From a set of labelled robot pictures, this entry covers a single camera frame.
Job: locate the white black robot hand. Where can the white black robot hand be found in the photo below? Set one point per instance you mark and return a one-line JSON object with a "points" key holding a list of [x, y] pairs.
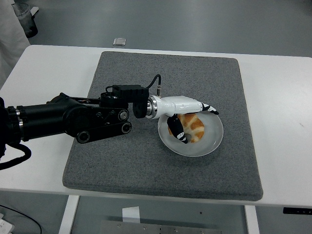
{"points": [[180, 104]]}

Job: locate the golden croissant bread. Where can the golden croissant bread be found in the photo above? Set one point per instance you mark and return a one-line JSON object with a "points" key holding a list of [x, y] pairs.
{"points": [[195, 128]]}

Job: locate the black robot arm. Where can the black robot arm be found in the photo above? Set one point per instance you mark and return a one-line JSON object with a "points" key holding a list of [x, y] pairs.
{"points": [[61, 119]]}

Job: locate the pale grey round plate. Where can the pale grey round plate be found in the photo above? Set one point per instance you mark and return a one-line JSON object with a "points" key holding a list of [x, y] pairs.
{"points": [[212, 136]]}

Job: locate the grey metal plate with screws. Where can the grey metal plate with screws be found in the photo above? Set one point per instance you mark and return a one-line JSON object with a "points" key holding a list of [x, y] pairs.
{"points": [[161, 228]]}

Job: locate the grey felt mat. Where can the grey felt mat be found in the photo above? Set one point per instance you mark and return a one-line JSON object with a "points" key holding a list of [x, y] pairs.
{"points": [[165, 70]]}

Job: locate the silver floor socket cover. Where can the silver floor socket cover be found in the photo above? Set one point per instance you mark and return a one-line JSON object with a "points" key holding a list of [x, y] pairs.
{"points": [[119, 41]]}

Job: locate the white table leg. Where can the white table leg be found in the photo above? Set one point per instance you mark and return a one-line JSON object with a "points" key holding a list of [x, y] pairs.
{"points": [[69, 214], [251, 220]]}

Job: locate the black table control panel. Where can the black table control panel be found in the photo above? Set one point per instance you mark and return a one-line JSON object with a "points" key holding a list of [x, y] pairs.
{"points": [[297, 211]]}

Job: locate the bin with clear liner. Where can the bin with clear liner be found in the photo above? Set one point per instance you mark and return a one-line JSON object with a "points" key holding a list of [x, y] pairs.
{"points": [[28, 22]]}

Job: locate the person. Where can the person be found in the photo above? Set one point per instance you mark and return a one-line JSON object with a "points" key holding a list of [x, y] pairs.
{"points": [[9, 36]]}

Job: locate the white power strip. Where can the white power strip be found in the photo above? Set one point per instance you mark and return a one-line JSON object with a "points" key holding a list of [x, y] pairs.
{"points": [[5, 225]]}

